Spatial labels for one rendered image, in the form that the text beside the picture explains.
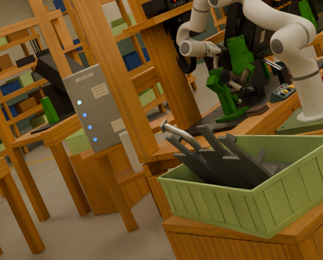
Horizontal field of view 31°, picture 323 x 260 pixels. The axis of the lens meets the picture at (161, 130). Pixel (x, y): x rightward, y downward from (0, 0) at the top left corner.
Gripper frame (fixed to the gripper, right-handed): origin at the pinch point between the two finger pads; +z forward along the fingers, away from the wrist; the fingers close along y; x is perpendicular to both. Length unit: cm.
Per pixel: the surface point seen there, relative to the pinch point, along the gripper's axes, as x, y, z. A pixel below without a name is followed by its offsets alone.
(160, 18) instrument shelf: -3.8, 23.8, -30.6
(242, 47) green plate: -7.6, -8.8, 6.2
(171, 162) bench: 55, -27, -33
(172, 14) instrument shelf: -6.2, 25.7, -20.3
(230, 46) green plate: -3.6, -1.4, 6.3
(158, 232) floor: 165, 5, 61
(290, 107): 1, -53, 2
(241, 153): -15, -94, -112
